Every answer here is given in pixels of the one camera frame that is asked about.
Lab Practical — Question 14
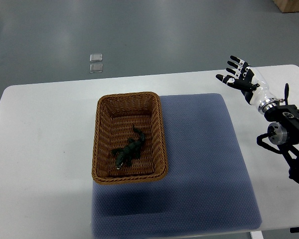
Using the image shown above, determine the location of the brown wicker basket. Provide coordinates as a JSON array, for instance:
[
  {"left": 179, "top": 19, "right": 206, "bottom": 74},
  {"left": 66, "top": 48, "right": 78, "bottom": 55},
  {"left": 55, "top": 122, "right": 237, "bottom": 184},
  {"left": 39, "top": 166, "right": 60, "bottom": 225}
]
[{"left": 92, "top": 92, "right": 168, "bottom": 185}]

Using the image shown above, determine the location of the dark green toy crocodile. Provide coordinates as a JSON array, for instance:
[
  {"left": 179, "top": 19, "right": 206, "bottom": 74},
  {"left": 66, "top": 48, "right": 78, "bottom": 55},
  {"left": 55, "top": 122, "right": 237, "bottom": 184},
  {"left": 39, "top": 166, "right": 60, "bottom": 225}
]
[{"left": 111, "top": 126, "right": 146, "bottom": 170}]

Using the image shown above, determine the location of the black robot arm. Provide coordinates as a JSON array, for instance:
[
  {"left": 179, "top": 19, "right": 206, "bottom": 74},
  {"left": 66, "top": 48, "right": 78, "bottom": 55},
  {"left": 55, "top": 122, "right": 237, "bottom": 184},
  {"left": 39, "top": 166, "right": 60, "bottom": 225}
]
[{"left": 257, "top": 84, "right": 299, "bottom": 184}]

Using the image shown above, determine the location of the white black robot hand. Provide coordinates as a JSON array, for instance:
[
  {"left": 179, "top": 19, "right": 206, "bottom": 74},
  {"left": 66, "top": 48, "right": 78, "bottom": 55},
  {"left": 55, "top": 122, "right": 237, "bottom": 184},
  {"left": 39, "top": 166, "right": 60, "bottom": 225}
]
[{"left": 216, "top": 56, "right": 279, "bottom": 114}]

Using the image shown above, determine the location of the upper floor socket plate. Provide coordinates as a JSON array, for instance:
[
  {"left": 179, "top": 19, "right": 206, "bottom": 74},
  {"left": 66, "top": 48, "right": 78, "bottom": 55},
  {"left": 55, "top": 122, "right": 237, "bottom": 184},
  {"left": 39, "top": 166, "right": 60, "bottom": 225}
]
[{"left": 89, "top": 53, "right": 103, "bottom": 62}]

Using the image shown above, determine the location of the wooden box corner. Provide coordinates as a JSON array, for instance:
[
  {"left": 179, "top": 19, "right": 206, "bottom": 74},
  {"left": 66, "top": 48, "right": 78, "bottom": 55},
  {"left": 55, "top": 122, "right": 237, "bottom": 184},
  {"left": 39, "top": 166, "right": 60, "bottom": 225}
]
[{"left": 273, "top": 0, "right": 299, "bottom": 13}]

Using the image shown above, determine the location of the blue-grey textured mat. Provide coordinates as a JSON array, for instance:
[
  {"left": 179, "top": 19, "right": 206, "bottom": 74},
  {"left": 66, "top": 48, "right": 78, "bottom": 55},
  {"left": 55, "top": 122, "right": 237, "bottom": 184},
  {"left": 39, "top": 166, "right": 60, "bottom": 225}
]
[{"left": 91, "top": 93, "right": 262, "bottom": 239}]

